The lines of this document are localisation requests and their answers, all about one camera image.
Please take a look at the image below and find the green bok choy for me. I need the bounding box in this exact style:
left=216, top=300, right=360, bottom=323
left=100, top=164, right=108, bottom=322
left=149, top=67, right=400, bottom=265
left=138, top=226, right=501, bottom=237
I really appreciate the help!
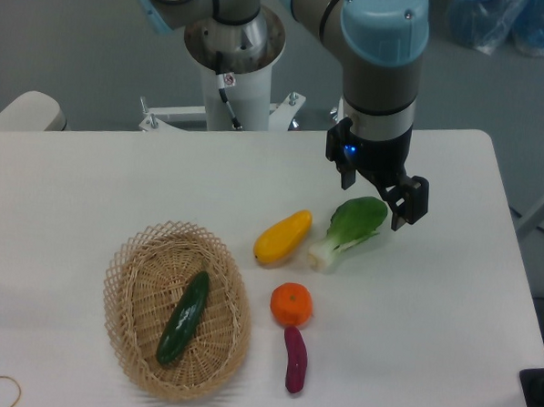
left=307, top=197, right=388, bottom=271

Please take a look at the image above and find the black device at edge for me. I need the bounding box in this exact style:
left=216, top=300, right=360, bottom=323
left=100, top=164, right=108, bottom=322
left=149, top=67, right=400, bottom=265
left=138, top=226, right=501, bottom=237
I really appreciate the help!
left=519, top=368, right=544, bottom=407

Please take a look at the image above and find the purple sweet potato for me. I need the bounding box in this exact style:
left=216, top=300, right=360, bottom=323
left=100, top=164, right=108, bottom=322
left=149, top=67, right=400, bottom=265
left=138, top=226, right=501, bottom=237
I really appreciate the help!
left=284, top=326, right=308, bottom=394

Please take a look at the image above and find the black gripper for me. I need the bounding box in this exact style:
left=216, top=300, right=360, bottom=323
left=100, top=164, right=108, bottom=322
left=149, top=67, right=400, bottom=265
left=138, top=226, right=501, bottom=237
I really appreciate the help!
left=324, top=117, right=429, bottom=231

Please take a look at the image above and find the green cucumber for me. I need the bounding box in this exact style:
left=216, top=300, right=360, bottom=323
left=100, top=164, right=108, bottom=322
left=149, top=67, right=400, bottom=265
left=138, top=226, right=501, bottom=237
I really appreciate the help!
left=155, top=271, right=210, bottom=366

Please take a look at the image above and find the woven wicker basket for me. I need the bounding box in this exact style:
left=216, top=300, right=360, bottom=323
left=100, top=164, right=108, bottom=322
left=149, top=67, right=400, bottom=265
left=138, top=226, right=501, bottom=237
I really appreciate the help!
left=104, top=221, right=251, bottom=402

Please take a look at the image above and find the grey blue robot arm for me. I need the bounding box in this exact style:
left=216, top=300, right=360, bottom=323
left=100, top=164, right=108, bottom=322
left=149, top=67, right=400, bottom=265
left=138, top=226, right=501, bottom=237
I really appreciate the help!
left=138, top=0, right=429, bottom=229

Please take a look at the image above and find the blue plastic bag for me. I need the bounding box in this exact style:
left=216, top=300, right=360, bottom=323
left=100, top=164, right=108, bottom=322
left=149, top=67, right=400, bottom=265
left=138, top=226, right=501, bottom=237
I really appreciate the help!
left=446, top=0, right=544, bottom=57

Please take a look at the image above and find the white chair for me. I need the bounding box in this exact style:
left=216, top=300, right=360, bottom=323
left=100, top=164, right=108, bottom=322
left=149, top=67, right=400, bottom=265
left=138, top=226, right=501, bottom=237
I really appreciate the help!
left=0, top=90, right=69, bottom=132

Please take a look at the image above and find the orange tangerine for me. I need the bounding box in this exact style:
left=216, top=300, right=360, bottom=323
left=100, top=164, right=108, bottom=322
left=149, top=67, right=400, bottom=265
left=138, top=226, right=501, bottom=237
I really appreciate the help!
left=270, top=282, right=313, bottom=327

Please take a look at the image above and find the yellow mango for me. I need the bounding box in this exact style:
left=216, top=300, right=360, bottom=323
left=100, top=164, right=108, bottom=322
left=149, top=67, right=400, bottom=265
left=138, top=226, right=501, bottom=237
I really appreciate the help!
left=253, top=209, right=313, bottom=265

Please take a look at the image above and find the tan rubber band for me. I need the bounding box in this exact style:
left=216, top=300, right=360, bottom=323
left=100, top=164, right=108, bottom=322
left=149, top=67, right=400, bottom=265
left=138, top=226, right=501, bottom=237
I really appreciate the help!
left=0, top=374, right=24, bottom=407

